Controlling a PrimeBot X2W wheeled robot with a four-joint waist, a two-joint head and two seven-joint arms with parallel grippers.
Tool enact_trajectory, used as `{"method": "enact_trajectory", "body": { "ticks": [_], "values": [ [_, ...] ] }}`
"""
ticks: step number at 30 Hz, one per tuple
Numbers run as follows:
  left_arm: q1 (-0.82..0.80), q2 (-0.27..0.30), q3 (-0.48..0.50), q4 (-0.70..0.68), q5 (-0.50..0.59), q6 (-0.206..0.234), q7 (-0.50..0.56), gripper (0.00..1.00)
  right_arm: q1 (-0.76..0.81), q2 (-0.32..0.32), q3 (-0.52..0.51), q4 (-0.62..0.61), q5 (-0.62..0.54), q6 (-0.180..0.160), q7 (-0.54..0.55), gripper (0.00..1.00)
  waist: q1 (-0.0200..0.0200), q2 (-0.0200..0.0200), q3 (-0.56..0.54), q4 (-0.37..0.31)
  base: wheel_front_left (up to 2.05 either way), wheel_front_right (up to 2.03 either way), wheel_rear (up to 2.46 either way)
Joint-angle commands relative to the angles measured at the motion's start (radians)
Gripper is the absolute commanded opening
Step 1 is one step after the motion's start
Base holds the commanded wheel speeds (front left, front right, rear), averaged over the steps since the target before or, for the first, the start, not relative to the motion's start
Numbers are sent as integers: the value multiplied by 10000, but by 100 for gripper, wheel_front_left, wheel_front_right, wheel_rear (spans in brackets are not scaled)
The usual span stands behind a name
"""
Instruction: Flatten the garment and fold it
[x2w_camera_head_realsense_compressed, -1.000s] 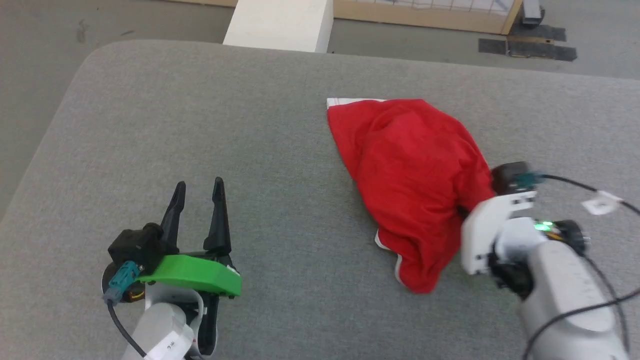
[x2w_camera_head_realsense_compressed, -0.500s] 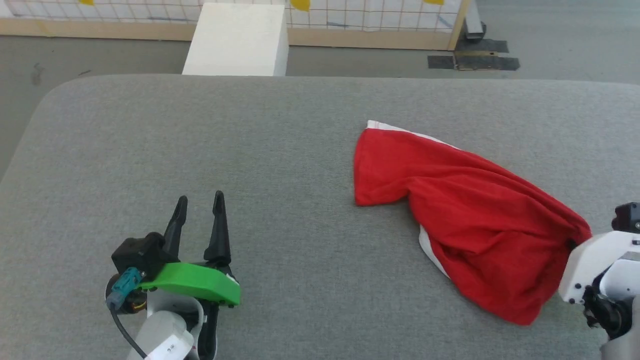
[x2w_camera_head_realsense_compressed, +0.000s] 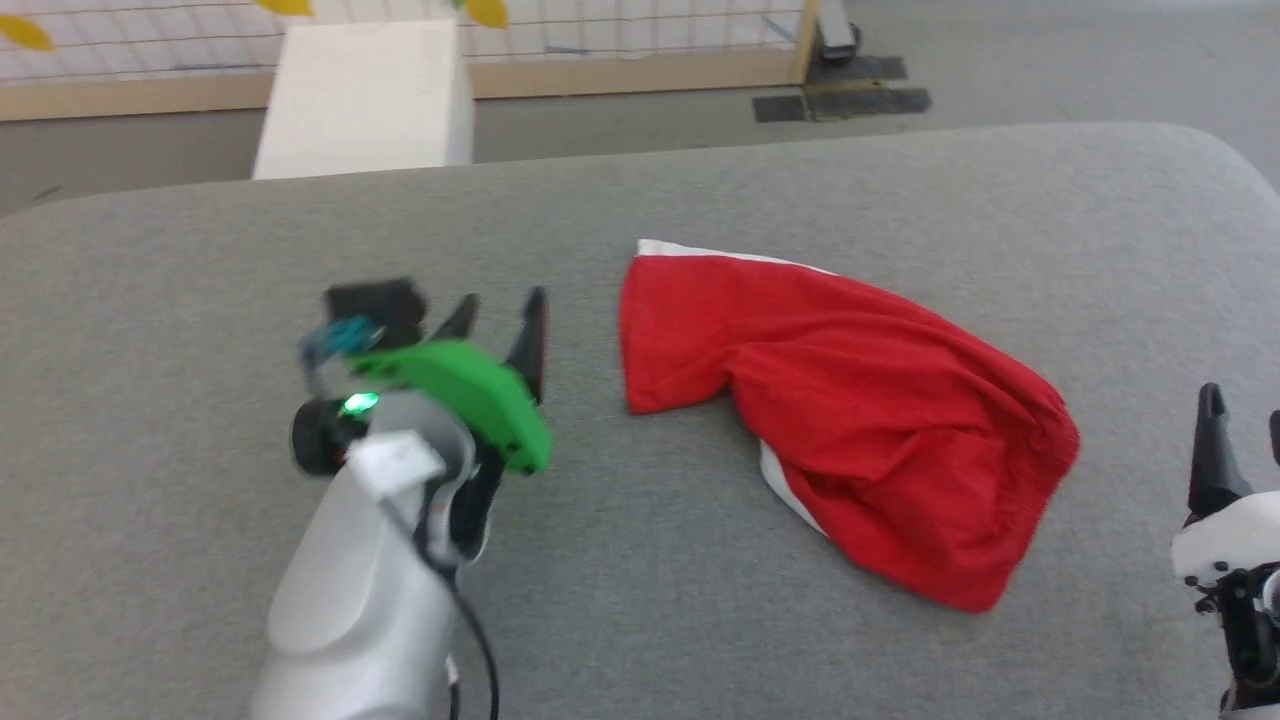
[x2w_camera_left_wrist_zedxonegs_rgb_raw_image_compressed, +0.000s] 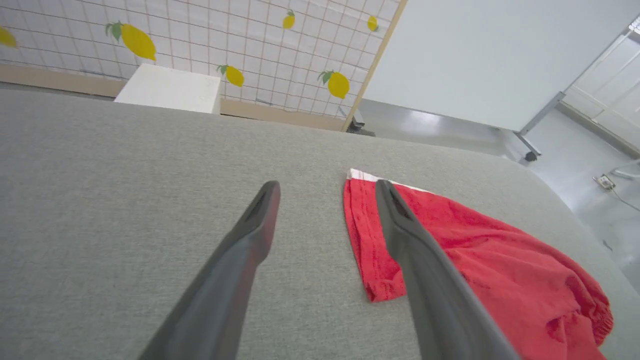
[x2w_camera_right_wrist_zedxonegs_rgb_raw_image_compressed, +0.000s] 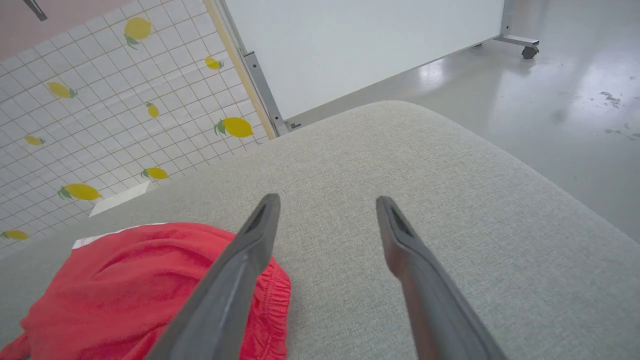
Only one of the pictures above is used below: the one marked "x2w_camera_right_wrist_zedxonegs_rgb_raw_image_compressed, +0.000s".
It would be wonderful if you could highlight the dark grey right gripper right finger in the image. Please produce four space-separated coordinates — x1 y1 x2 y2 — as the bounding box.
375 195 509 360

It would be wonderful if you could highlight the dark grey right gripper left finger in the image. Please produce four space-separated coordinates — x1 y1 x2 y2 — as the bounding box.
144 193 282 360

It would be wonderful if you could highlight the red garment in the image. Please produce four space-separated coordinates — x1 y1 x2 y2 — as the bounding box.
0 221 292 360

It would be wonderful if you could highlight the white partition board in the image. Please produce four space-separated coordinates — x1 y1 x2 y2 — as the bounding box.
220 0 506 121

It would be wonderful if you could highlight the grey partition foot with caster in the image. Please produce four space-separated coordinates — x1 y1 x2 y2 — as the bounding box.
495 0 541 60

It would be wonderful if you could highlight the dark grey bar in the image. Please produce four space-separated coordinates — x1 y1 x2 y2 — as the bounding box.
22 0 48 22

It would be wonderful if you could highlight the grey metal frame post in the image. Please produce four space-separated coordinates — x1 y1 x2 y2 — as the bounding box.
217 0 301 137

